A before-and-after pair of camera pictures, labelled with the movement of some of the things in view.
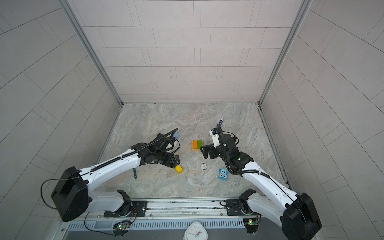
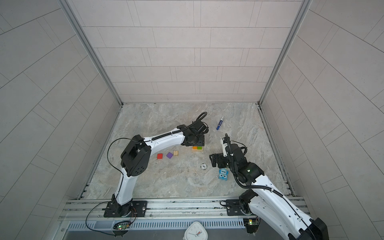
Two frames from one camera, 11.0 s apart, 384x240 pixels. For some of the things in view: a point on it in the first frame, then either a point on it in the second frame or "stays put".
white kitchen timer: [195, 231] stays put
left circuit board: [122, 226] stays put
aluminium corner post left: [69, 10] stays put
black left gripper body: [165, 158] -> [198, 141]
